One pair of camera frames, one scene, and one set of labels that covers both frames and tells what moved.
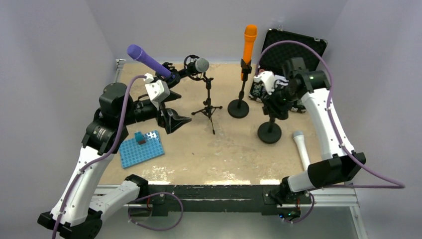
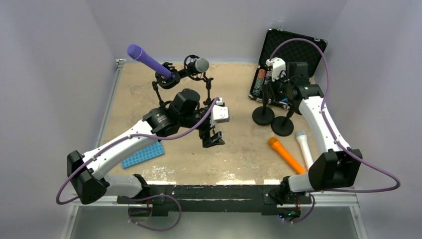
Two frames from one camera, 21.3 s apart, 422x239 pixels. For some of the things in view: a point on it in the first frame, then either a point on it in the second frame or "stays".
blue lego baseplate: [133, 154] stays
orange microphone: [250, 36] to [286, 155]
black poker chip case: [281, 54] stays
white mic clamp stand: [269, 132] to [283, 126]
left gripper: [173, 120] to [216, 139]
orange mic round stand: [240, 108] to [263, 115]
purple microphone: [136, 53] stays
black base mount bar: [161, 199] stays
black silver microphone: [194, 66] stays
